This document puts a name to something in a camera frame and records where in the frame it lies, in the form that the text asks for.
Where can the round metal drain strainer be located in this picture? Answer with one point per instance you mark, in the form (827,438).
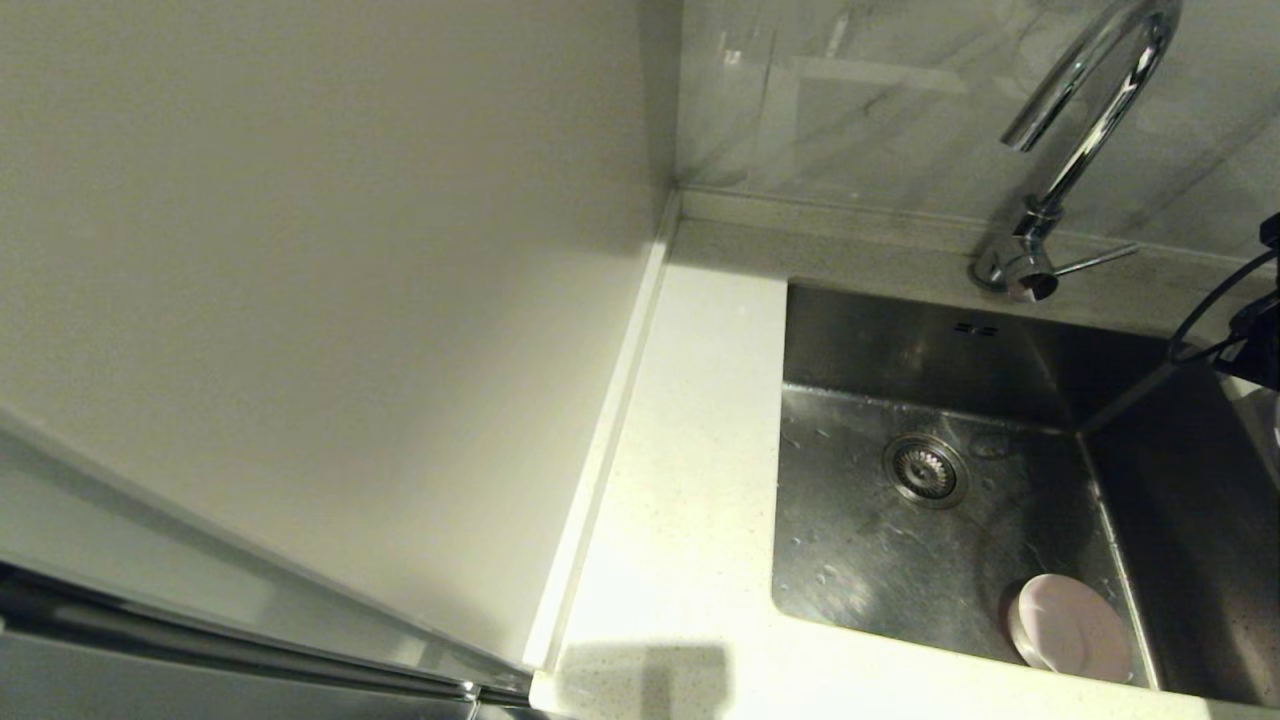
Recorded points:
(925,471)

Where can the small pale pink cup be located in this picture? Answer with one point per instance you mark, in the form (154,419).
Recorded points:
(1070,628)

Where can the tall beige cabinet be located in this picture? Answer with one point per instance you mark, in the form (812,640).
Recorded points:
(300,300)

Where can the chrome gooseneck faucet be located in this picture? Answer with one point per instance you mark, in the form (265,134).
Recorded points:
(1085,148)

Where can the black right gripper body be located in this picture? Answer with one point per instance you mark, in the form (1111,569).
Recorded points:
(1262,345)

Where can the stainless steel sink basin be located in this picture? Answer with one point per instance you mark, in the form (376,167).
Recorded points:
(900,560)

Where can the stone backsplash upstand strip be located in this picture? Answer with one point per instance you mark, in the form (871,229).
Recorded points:
(850,218)

